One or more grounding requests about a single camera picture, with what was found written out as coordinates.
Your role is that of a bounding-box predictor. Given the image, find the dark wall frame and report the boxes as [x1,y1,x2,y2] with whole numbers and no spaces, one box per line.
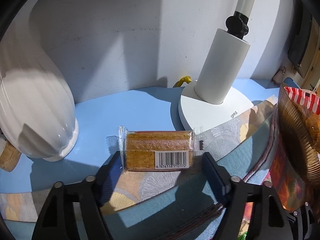
[288,4,319,78]

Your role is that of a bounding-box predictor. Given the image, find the small brown bag figurine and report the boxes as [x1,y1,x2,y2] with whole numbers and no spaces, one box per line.
[272,66,286,85]

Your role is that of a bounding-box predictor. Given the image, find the amber ribbed glass bowl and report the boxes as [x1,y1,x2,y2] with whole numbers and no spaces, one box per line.
[278,83,319,186]

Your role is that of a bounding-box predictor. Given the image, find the brown wafer biscuit packet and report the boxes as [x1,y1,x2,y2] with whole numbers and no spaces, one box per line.
[118,126,202,172]

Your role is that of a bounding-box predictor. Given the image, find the floral woven table cloth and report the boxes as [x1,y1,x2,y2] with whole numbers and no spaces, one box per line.
[1,89,277,239]

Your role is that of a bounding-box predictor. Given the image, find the white desk lamp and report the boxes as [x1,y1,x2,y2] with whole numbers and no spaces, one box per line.
[178,0,255,131]

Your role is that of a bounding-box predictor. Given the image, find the white ribbed vase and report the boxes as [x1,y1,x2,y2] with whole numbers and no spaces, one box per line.
[0,27,79,163]

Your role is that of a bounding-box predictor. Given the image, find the bamboo pen holder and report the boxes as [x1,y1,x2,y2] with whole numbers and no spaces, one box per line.
[0,141,21,172]

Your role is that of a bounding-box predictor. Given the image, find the red white bread bag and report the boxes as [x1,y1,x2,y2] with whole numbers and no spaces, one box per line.
[284,86,319,144]

